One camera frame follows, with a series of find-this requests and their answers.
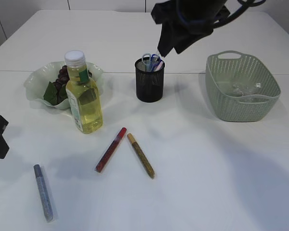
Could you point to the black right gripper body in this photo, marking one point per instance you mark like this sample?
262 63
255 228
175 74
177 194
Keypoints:
195 17

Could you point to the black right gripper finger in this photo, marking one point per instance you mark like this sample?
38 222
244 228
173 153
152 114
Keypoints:
183 41
167 38

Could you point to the blue scissors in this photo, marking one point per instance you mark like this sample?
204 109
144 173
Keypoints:
151 61

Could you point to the pink scissors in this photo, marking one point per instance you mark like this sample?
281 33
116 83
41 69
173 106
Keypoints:
157 66

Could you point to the purple artificial grape bunch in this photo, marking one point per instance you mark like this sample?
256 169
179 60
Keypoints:
57 89

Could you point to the silver glitter pen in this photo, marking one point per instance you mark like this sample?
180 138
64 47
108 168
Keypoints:
44 191

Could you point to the clear plastic sheet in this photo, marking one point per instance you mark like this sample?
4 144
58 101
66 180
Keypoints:
240 89

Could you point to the yellow tea bottle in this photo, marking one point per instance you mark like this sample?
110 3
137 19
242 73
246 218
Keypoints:
88 118

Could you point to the gold glitter pen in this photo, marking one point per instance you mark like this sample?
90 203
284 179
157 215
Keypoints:
144 161

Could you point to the clear plastic ruler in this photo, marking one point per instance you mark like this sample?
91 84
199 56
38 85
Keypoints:
160 56

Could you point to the black mesh pen holder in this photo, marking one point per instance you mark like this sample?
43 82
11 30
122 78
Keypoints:
149 85

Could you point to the green wavy glass plate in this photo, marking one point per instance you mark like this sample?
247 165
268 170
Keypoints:
38 81

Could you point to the green plastic woven basket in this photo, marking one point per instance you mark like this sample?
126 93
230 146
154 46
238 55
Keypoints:
225 68

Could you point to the red glitter pen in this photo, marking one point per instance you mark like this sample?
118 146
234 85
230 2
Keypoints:
109 152

